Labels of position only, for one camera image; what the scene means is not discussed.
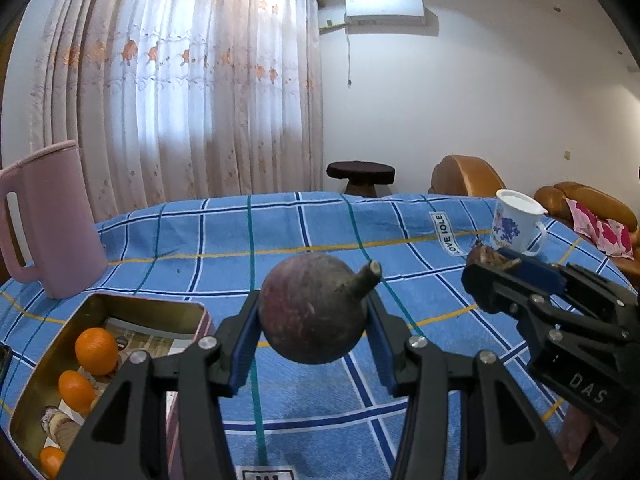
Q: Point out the white air conditioner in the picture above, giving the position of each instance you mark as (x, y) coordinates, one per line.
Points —
(385, 11)

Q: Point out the brown water chestnut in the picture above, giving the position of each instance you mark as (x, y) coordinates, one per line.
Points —
(487, 255)

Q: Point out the white mug with blue print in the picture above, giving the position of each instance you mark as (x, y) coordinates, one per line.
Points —
(515, 225)

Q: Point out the brown leather sofa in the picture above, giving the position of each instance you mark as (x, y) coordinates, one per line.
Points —
(585, 200)

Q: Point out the printed brochure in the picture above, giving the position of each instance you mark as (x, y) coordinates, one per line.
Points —
(145, 337)

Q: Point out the person's pink clothing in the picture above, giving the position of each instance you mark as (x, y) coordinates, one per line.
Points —
(575, 435)

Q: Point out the blue plaid tablecloth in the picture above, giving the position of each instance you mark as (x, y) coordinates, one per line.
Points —
(300, 230)

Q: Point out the sheer floral curtain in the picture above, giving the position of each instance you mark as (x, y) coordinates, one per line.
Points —
(175, 85)

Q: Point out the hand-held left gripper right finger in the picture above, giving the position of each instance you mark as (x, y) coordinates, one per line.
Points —
(382, 355)

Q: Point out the gold metal tin box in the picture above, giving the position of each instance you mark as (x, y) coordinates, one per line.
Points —
(150, 310)

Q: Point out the pink plastic jug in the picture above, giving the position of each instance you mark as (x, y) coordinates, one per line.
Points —
(45, 220)

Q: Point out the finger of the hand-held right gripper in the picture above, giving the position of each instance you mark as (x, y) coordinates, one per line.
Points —
(492, 285)
(537, 272)

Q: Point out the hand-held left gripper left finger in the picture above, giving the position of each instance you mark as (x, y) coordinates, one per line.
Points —
(245, 355)

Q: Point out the dark round stool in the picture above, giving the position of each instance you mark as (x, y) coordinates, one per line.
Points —
(360, 172)

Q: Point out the dark purple round fruit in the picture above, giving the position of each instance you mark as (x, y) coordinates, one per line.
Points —
(310, 310)

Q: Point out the small orange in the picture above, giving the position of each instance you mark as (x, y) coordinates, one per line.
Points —
(76, 391)
(51, 461)

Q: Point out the pink floral cushion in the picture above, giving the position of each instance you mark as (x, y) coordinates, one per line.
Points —
(600, 227)

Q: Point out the large orange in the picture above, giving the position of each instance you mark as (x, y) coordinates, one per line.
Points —
(96, 351)

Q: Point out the brown leather armchair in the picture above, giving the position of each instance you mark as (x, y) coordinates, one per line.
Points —
(465, 175)

